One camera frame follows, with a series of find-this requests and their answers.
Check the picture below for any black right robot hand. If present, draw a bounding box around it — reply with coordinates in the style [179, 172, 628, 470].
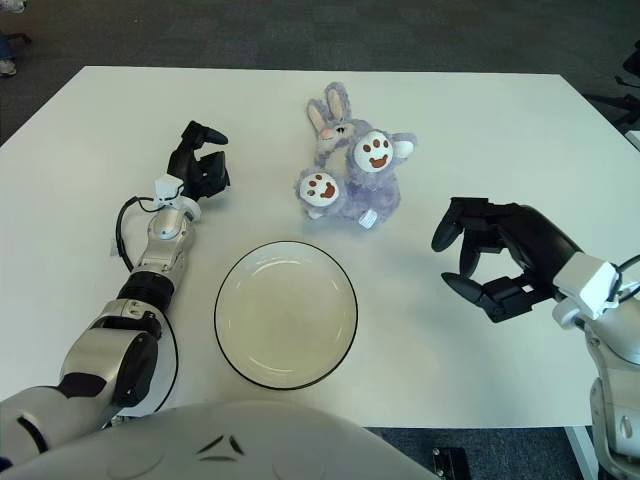
[430, 196, 587, 325]

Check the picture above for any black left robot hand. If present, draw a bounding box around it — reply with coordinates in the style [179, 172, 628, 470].
[167, 120, 232, 202]

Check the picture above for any purple plush bunny doll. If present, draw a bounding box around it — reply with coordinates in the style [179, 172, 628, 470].
[292, 82, 419, 231]

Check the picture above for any white plate with black rim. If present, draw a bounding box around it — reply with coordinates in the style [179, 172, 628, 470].
[213, 241, 359, 391]

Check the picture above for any black chair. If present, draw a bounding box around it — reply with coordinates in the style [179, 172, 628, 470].
[582, 44, 640, 121]

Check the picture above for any white table leg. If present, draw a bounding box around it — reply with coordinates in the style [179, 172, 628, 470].
[563, 427, 597, 480]

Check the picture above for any black metal floor stand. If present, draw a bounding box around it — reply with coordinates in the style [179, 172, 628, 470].
[430, 446, 470, 480]

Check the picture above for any silver robot torso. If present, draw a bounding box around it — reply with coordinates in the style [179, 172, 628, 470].
[4, 399, 437, 480]

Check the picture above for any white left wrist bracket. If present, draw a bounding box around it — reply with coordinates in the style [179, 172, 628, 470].
[152, 174, 185, 210]

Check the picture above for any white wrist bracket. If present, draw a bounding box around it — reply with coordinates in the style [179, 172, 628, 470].
[552, 252, 621, 324]
[152, 174, 185, 210]

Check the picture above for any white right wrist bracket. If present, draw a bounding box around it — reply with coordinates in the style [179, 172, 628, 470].
[552, 252, 621, 324]

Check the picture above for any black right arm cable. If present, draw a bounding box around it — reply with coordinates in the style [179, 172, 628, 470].
[607, 253, 640, 305]

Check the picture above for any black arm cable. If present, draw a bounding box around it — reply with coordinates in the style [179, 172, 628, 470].
[115, 195, 180, 416]
[607, 253, 640, 305]

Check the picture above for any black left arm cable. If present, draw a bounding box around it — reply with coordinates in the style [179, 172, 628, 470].
[115, 195, 180, 416]

